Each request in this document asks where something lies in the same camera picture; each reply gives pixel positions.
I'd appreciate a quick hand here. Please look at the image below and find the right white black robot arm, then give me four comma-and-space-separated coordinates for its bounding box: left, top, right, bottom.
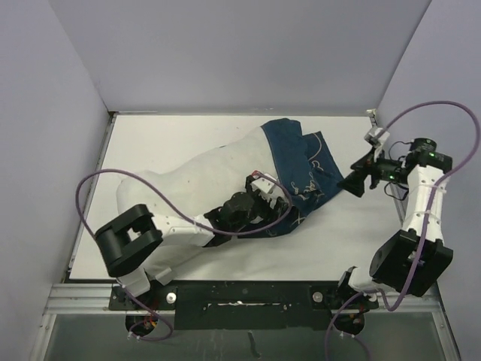
334, 138, 453, 308

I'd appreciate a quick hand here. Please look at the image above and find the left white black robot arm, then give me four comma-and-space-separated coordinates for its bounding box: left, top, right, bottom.
94, 190, 292, 309

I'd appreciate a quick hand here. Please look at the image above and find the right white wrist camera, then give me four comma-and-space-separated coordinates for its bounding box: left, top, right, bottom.
364, 126, 390, 157

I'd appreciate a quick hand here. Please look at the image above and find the white pillow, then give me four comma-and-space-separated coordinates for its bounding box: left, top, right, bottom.
116, 143, 258, 277

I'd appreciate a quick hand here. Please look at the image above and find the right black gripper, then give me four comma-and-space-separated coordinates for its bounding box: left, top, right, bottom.
336, 146, 407, 197

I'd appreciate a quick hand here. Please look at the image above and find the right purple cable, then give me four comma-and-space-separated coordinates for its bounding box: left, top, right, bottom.
325, 99, 481, 361

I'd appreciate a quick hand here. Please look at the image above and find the dark blue embroidered pillowcase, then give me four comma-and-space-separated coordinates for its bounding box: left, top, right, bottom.
231, 118, 343, 238

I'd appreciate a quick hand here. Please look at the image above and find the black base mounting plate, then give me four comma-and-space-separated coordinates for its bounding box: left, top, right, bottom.
108, 280, 379, 332

